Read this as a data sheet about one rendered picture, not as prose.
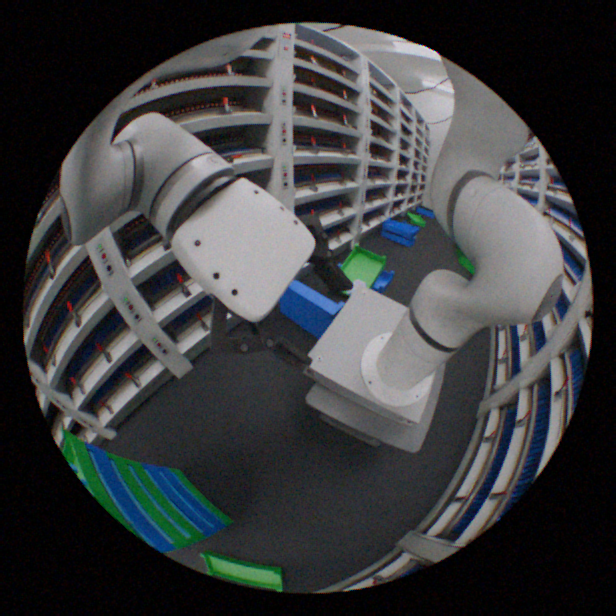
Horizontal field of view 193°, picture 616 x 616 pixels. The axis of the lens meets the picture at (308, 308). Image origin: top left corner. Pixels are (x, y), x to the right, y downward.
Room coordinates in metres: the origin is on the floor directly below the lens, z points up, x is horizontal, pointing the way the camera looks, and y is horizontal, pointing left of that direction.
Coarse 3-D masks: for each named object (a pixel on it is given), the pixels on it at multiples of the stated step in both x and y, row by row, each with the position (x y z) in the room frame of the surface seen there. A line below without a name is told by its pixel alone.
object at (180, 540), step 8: (112, 456) -0.19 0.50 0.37; (120, 464) -0.20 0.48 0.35; (120, 472) -0.22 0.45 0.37; (128, 472) -0.21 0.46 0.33; (128, 480) -0.23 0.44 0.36; (136, 488) -0.24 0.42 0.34; (136, 496) -0.26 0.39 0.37; (144, 496) -0.26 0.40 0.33; (144, 504) -0.27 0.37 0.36; (152, 504) -0.27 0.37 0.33; (152, 512) -0.29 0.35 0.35; (160, 520) -0.30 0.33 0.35; (168, 528) -0.32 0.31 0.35; (176, 536) -0.34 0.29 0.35; (184, 536) -0.34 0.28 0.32; (176, 544) -0.35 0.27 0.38; (184, 544) -0.35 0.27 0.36
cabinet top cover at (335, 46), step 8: (296, 24) 0.87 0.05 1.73; (304, 24) 0.89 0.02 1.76; (296, 32) 0.99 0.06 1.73; (304, 32) 0.99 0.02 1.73; (312, 32) 0.99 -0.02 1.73; (320, 32) 0.99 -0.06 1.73; (304, 40) 1.13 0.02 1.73; (312, 40) 1.13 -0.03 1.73; (320, 40) 1.12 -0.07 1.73; (328, 40) 1.11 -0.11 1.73; (336, 40) 1.10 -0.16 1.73; (328, 48) 1.26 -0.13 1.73; (336, 48) 1.25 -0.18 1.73; (344, 48) 1.23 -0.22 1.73; (352, 48) 1.23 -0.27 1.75
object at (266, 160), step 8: (224, 144) 0.79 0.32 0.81; (232, 144) 0.82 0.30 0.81; (248, 144) 0.88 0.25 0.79; (256, 144) 0.84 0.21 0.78; (264, 144) 0.81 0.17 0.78; (264, 152) 0.79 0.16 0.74; (272, 152) 0.78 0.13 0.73; (240, 160) 0.69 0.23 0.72; (248, 160) 0.70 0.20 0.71; (256, 160) 0.71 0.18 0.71; (264, 160) 0.74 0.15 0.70; (272, 160) 0.77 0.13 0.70; (240, 168) 0.67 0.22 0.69; (248, 168) 0.70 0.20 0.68; (256, 168) 0.73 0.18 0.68; (264, 168) 0.76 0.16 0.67; (128, 216) 0.38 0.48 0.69; (112, 224) 0.33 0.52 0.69; (120, 224) 0.35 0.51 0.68; (112, 232) 0.33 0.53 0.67
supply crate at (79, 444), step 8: (64, 432) -0.19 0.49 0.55; (72, 440) -0.19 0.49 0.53; (80, 440) -0.18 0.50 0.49; (64, 448) -0.27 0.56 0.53; (72, 448) -0.24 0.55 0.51; (80, 448) -0.20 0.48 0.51; (72, 456) -0.29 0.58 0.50; (80, 456) -0.21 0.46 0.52; (88, 456) -0.21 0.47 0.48; (72, 464) -0.33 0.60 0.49; (80, 464) -0.23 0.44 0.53; (88, 464) -0.22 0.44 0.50; (80, 472) -0.32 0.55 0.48; (88, 472) -0.24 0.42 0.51; (88, 480) -0.25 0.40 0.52; (96, 480) -0.25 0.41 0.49; (88, 488) -0.34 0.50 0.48; (96, 488) -0.26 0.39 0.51; (96, 496) -0.27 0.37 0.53; (104, 496) -0.27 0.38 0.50; (104, 504) -0.28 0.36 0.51; (112, 504) -0.28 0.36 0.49; (112, 512) -0.29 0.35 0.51; (120, 520) -0.30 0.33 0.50; (128, 528) -0.32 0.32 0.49
